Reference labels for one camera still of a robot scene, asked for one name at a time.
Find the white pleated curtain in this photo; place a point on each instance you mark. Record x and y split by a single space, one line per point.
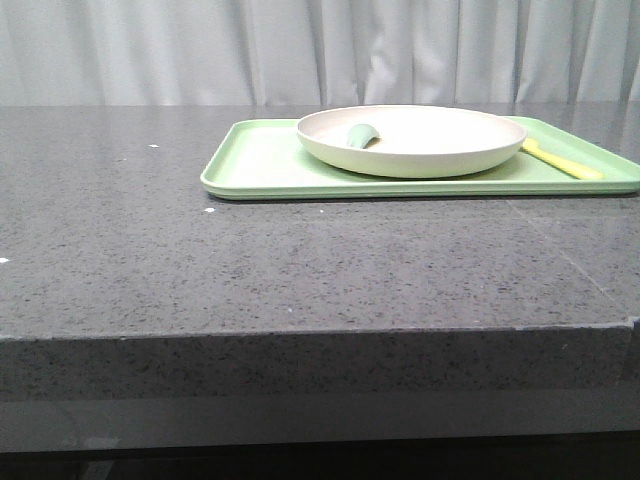
72 53

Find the yellow plastic fork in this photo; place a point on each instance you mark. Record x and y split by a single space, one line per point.
572 168

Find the pale green plastic spoon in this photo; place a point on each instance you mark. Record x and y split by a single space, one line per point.
360 136

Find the light green serving tray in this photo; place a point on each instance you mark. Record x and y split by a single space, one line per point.
264 160

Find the white round plate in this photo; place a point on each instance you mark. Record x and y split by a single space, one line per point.
415 141

